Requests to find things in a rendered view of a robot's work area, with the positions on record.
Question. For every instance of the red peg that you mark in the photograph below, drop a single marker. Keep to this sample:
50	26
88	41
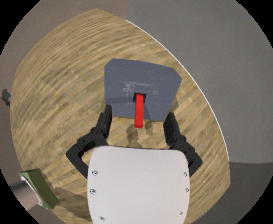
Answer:
139	111

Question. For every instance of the grey sloped panel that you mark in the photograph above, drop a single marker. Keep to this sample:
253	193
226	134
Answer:
123	78

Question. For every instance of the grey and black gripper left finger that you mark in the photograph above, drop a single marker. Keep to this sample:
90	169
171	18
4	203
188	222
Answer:
93	139

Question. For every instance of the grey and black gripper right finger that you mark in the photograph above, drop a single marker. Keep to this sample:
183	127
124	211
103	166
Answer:
177	141

